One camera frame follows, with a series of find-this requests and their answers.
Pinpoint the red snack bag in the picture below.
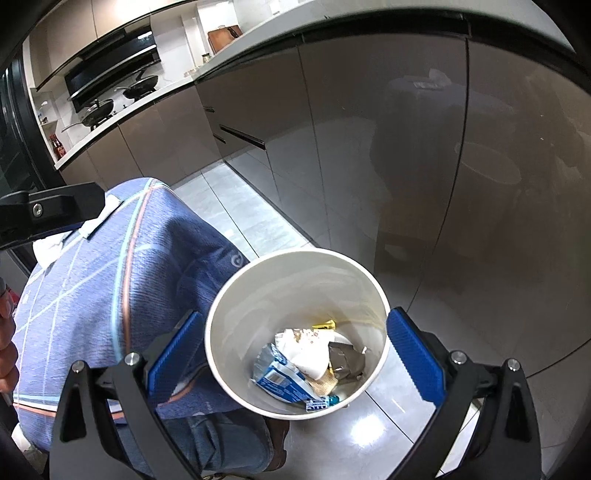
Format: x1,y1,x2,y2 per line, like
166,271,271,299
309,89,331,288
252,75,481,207
329,342,366,382

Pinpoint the blue white snack bag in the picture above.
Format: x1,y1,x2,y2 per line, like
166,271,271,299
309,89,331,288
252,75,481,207
252,343,329,405

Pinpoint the yellow sachet wrapper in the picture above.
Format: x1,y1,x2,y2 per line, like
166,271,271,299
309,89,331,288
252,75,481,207
312,319,337,331

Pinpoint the patterned white paper cup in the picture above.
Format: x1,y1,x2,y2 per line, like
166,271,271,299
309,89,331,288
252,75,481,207
274,328,352,380

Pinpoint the white tissue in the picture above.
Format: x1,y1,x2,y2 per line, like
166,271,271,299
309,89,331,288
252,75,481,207
32,230,74,270

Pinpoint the green white medicine box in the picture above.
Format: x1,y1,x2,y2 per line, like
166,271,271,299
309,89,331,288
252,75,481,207
79,195,122,239

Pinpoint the blue candy wrapper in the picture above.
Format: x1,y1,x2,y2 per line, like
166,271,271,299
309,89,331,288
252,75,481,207
304,395,339,412

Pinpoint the white trash bin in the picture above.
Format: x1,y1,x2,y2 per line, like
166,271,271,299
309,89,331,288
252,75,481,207
204,248,390,420

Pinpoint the left hand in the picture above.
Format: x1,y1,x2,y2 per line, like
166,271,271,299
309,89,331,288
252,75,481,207
0,280,19,394

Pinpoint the red sauce bottle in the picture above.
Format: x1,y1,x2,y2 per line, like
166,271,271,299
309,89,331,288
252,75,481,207
49,134,66,159

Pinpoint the blue plaid tablecloth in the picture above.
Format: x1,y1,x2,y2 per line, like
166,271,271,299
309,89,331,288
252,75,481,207
13,178,247,450

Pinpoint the blue jeans leg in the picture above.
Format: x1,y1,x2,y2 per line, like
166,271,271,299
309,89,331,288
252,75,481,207
163,409,290,475

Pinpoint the black wok left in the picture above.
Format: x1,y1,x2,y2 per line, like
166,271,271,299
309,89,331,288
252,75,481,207
62,99,114,132

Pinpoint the black wok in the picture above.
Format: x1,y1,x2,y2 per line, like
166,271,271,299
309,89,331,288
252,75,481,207
113,69,159,101
62,99,114,132

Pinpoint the black wok right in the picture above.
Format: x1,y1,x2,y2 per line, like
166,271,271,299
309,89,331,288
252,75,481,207
113,69,159,101

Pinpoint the black range hood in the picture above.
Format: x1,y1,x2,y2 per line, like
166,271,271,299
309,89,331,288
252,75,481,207
64,26,160,113

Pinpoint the wooden cutting board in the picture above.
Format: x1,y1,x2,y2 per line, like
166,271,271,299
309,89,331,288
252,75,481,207
207,25,242,54

